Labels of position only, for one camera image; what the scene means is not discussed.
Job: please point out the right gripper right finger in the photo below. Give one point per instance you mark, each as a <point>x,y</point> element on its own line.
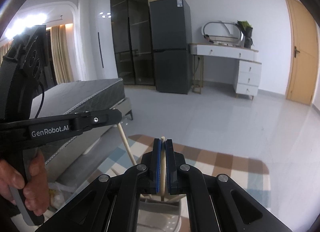
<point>216,203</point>

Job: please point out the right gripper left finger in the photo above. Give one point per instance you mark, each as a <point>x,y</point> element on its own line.
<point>110,203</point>

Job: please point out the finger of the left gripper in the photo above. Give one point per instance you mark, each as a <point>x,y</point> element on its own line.
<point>75,124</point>

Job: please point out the wooden chopstick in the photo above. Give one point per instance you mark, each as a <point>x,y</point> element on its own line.
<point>163,169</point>
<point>126,143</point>

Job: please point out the person's left hand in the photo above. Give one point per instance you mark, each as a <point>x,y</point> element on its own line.
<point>36,191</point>

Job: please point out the beige curtain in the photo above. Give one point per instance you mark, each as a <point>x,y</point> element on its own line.
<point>60,54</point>

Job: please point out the grey utensil holder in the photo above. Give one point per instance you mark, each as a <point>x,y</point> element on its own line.
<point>156,214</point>

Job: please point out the checkered table cloth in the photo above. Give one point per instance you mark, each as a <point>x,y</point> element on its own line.
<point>214,203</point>

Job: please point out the grey mattress bed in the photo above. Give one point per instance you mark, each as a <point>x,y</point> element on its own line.
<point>79,97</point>

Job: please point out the white plastic bag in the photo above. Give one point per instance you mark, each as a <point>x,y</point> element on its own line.
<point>59,194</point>

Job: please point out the white wardrobe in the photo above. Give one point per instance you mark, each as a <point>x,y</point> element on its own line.
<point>95,40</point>

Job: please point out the black glass cabinet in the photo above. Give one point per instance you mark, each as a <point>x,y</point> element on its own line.
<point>132,40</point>

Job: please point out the white dressing table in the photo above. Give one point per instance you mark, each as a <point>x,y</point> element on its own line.
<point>224,64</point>

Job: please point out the dark grey refrigerator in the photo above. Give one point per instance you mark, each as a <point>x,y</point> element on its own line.
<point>171,36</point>

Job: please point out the yellow wooden door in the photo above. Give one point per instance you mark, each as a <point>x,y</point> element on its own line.
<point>304,54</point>

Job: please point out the oval vanity mirror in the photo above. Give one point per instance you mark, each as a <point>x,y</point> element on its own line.
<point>220,32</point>

